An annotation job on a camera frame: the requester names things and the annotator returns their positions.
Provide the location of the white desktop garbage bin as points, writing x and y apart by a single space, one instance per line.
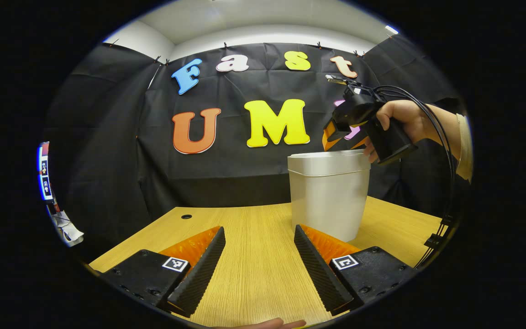
327 196

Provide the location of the wooden desktop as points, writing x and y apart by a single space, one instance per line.
254 256

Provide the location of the blue-edged wall poster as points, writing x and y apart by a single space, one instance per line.
46 173

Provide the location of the white crumpled bag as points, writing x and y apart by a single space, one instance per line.
69 230

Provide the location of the black backdrop cloth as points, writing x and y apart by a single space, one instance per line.
107 137

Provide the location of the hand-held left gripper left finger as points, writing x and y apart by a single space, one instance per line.
201 274

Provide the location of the ceiling light panel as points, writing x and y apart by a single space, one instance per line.
391 29

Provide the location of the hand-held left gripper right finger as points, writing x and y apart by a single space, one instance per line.
315 274

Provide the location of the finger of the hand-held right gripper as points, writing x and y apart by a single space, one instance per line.
359 142
329 137

